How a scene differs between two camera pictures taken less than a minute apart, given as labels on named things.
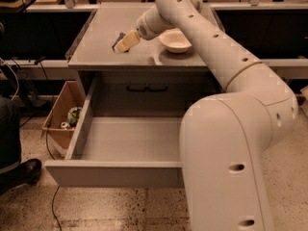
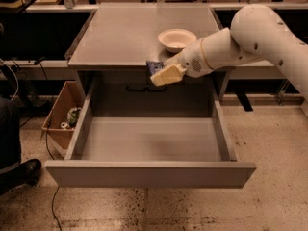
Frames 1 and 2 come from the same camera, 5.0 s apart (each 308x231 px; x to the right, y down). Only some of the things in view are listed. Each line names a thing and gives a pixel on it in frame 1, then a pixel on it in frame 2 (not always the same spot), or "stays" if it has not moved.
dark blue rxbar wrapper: x=120 y=37 to x=154 y=66
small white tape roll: x=65 y=124 stays
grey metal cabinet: x=147 y=80 stays
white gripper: x=144 y=28 to x=191 y=60
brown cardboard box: x=62 y=120 stays
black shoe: x=26 y=172 stays
